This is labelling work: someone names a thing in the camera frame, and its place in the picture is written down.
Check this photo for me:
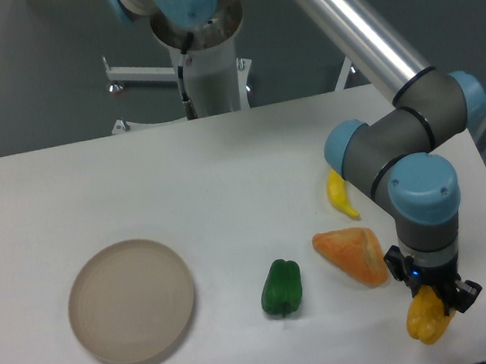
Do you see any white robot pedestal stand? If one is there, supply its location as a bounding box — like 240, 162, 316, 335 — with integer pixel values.
94, 0, 261, 135

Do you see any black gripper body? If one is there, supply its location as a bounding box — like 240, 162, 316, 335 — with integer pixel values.
399, 238, 461, 298

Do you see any yellow bell pepper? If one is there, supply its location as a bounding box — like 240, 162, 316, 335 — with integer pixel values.
406, 285, 456, 345

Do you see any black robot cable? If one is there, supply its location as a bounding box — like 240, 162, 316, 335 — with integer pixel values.
170, 30, 207, 122

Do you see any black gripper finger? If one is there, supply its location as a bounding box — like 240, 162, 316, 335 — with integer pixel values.
438, 280, 482, 316
383, 245, 417, 292

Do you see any yellow chili pepper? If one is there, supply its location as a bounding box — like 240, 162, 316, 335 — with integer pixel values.
326, 169, 360, 221

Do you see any beige round plate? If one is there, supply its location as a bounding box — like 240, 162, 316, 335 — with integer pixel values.
67, 238, 195, 364

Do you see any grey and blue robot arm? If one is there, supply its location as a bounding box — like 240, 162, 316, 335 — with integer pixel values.
107, 0, 486, 313

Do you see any orange triangular bread piece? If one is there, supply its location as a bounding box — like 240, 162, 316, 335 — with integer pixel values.
312, 227, 388, 288

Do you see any green bell pepper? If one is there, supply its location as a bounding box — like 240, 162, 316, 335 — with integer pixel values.
260, 259, 303, 317

